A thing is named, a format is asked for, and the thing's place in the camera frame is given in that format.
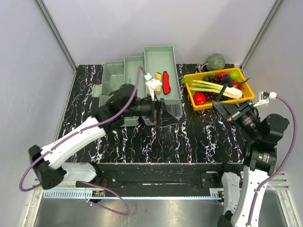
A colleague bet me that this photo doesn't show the red pink apple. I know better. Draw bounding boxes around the red pink apple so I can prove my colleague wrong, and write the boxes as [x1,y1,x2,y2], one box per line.
[217,71,230,80]

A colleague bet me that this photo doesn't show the yellow utility knife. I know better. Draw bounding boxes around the yellow utility knife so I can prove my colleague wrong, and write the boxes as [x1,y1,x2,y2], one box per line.
[155,72,162,92]

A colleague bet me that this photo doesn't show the dark purple grapes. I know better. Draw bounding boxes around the dark purple grapes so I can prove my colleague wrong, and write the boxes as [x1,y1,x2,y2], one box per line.
[207,75,225,85]

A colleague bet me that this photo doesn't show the red utility knife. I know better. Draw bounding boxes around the red utility knife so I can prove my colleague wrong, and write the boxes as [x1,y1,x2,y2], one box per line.
[162,71,171,95]

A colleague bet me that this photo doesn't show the yellow plastic bin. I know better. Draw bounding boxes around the yellow plastic bin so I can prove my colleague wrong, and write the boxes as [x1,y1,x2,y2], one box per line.
[183,68,255,111]

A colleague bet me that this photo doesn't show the green celery stalk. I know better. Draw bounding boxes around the green celery stalk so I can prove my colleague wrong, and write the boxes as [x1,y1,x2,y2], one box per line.
[181,78,223,94]

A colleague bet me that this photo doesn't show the aluminium frame rail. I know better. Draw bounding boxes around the aluminium frame rail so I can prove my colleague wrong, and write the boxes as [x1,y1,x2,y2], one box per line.
[43,171,288,190]

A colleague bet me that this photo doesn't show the red cherries bunch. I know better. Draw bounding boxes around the red cherries bunch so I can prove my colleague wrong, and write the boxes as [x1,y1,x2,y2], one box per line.
[232,79,245,93]

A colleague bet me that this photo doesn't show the marbled black mat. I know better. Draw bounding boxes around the marbled black mat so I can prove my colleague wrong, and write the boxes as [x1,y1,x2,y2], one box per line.
[59,64,246,163]

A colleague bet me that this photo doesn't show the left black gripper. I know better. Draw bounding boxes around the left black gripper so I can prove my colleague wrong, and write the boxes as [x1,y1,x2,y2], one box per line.
[123,90,179,128]

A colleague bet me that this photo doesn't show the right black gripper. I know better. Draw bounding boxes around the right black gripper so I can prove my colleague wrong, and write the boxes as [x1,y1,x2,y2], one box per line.
[213,98,262,140]

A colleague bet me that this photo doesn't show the black handled hammer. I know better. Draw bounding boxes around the black handled hammer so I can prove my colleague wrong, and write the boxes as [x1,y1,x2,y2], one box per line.
[203,74,233,122]

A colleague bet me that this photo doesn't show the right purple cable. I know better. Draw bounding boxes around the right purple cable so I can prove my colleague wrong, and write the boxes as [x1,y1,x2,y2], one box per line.
[246,94,298,227]

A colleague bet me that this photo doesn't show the green apple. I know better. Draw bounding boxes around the green apple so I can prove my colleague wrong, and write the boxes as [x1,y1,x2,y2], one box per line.
[229,70,241,80]

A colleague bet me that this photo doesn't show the clear plastic tool box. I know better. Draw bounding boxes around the clear plastic tool box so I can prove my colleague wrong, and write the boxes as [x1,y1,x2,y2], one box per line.
[92,45,183,128]

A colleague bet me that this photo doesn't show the green netted melon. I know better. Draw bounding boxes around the green netted melon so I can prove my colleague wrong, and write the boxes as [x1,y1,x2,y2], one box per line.
[206,53,225,71]

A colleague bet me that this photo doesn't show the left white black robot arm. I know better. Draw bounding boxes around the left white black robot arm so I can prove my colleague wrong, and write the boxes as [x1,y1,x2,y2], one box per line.
[28,84,178,190]

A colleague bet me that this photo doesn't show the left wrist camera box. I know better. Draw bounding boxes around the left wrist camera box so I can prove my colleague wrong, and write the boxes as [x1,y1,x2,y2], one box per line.
[144,73,159,95]

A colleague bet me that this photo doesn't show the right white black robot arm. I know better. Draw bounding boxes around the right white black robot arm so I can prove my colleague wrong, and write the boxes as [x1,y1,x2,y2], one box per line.
[213,100,290,227]

